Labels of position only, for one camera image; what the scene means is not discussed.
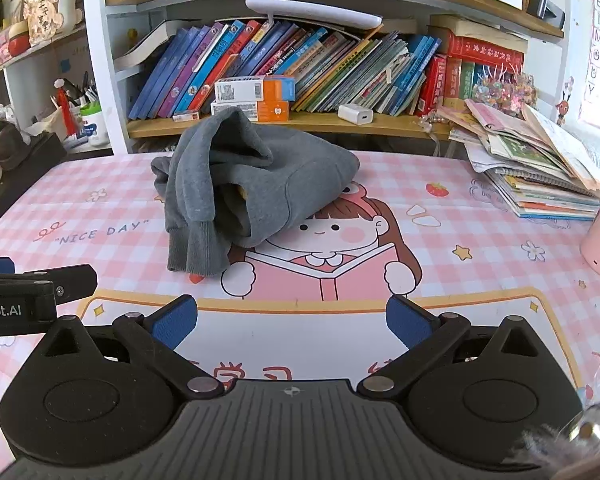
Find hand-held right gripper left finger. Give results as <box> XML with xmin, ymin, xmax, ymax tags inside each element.
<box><xmin>40</xmin><ymin>294</ymin><xmax>226</xmax><ymax>401</ymax></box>

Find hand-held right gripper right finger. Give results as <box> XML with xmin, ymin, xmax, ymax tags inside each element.
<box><xmin>356</xmin><ymin>294</ymin><xmax>548</xmax><ymax>402</ymax></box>

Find grey sweatshirt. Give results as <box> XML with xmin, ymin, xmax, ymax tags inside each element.
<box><xmin>151</xmin><ymin>108</ymin><xmax>361</xmax><ymax>277</ymax></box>

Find pink checked cartoon table mat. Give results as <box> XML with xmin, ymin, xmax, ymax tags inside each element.
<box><xmin>0</xmin><ymin>150</ymin><xmax>600</xmax><ymax>461</ymax></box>

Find black bag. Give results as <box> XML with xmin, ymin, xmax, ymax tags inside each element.
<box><xmin>0</xmin><ymin>122</ymin><xmax>68</xmax><ymax>241</ymax></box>

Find white green pen holder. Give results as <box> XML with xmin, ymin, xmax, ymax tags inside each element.
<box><xmin>79</xmin><ymin>101</ymin><xmax>106</xmax><ymax>148</ymax></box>

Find stack of booklets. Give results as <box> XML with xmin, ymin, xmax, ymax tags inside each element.
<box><xmin>437</xmin><ymin>100</ymin><xmax>600</xmax><ymax>221</ymax></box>

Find white charger plug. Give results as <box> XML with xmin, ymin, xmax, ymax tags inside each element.
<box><xmin>338</xmin><ymin>103</ymin><xmax>376</xmax><ymax>127</ymax></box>

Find white wooden bookshelf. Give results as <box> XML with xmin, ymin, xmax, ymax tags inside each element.
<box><xmin>82</xmin><ymin>0</ymin><xmax>571</xmax><ymax>156</ymax></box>

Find white side shelf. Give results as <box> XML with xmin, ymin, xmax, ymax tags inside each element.
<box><xmin>0</xmin><ymin>20</ymin><xmax>113</xmax><ymax>156</ymax></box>

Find white orange blue carton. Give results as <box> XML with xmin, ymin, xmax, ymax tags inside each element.
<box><xmin>214</xmin><ymin>76</ymin><xmax>297</xmax><ymax>103</ymax></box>

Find colourful sequin ornament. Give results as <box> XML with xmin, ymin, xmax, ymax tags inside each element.
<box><xmin>472</xmin><ymin>66</ymin><xmax>537</xmax><ymax>111</ymax></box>

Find rabbit decoration card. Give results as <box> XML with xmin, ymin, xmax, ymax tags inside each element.
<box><xmin>22</xmin><ymin>0</ymin><xmax>83</xmax><ymax>45</ymax></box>

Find row of colourful books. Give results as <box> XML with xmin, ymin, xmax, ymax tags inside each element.
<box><xmin>127</xmin><ymin>19</ymin><xmax>443</xmax><ymax>121</ymax></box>

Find red thick dictionaries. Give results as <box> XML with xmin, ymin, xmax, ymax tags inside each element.
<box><xmin>415</xmin><ymin>14</ymin><xmax>527</xmax><ymax>117</ymax></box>

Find white lamp bar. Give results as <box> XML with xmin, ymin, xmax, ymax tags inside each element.
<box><xmin>245</xmin><ymin>0</ymin><xmax>384</xmax><ymax>31</ymax></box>

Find black small device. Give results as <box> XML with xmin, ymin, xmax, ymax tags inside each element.
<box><xmin>526</xmin><ymin>0</ymin><xmax>566</xmax><ymax>30</ymax></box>

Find pearl bead chain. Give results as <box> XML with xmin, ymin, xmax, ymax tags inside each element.
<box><xmin>417</xmin><ymin>111</ymin><xmax>448</xmax><ymax>136</ymax></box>

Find grey fur keychain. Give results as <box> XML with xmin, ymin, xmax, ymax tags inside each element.
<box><xmin>510</xmin><ymin>355</ymin><xmax>600</xmax><ymax>480</ymax></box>

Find cartoon wall sticker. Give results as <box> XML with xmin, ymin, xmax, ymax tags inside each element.
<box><xmin>555</xmin><ymin>77</ymin><xmax>577</xmax><ymax>127</ymax></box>

